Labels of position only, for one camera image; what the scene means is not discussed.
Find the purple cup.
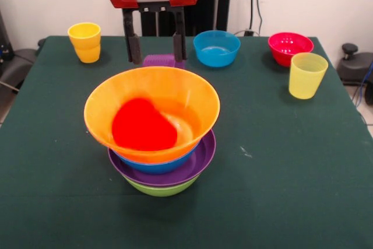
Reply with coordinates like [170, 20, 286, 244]
[142, 53, 186, 69]

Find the large orange bowl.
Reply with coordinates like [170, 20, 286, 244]
[83, 66, 221, 164]

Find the red cup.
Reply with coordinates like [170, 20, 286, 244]
[111, 97, 178, 152]

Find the large blue bowl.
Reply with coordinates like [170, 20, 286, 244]
[112, 143, 200, 175]

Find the purple bowl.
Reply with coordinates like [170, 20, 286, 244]
[107, 128, 217, 188]

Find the green bowl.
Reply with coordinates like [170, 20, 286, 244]
[122, 174, 200, 198]

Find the small blue bowl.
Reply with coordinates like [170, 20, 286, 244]
[193, 30, 241, 68]

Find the orange yellow cup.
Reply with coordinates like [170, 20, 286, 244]
[67, 22, 102, 64]

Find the small red bowl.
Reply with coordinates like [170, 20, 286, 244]
[268, 31, 315, 68]

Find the pale yellow translucent cup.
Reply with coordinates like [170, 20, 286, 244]
[288, 52, 329, 100]

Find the dark green tablecloth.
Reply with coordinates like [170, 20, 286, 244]
[0, 35, 373, 249]

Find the black floor device with knob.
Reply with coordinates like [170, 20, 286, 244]
[337, 43, 373, 86]

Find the blue cable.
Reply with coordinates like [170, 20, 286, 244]
[358, 64, 373, 103]

